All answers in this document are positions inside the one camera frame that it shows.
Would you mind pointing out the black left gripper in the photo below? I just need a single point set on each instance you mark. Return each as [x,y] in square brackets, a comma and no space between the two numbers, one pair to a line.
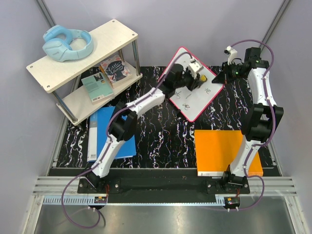
[195,83]

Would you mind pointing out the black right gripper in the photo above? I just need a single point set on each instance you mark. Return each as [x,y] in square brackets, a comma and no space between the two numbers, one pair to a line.
[222,78]

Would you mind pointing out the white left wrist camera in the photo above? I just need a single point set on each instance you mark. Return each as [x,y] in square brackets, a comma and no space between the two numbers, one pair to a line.
[194,67]

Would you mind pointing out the Little Women book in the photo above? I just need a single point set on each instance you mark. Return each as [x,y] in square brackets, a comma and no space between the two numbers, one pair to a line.
[115,70]

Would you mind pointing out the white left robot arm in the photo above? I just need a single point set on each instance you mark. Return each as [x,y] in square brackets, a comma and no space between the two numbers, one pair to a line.
[123,122]

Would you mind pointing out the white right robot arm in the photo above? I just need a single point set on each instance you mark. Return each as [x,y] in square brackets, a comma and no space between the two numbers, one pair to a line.
[259,124]

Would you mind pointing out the teal paperback book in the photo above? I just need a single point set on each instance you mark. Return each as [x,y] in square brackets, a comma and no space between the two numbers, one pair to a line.
[98,87]

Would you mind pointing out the yellow whiteboard eraser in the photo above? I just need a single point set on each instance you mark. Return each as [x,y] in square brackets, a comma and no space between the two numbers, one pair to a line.
[203,78]

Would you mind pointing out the orange book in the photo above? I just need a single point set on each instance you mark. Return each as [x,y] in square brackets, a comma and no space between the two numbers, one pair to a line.
[216,151]

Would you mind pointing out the light blue headphones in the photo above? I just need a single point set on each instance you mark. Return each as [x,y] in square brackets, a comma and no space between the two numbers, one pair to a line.
[57,43]

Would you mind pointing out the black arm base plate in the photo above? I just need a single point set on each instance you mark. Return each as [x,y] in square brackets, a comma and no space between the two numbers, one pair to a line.
[118,185]

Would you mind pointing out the blue folder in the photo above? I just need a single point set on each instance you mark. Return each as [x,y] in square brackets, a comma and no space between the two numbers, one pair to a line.
[97,136]

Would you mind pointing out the white two-tier shelf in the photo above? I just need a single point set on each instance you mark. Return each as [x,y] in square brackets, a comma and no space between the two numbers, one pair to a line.
[109,38]

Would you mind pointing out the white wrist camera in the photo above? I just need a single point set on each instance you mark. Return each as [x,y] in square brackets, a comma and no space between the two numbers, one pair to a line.
[232,53]
[194,67]

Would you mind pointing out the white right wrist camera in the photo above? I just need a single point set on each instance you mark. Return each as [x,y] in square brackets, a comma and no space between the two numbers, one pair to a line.
[232,53]

